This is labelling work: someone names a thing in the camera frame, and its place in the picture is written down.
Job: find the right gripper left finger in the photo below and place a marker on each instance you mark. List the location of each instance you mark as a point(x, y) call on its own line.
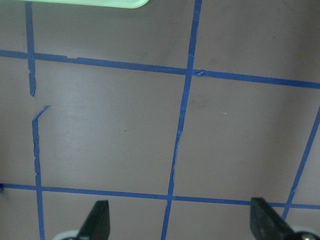
point(97, 224)

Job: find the mint green tray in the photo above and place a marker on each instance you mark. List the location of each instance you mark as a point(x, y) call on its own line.
point(123, 4)

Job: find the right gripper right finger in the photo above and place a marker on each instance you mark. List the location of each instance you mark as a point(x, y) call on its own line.
point(266, 224)

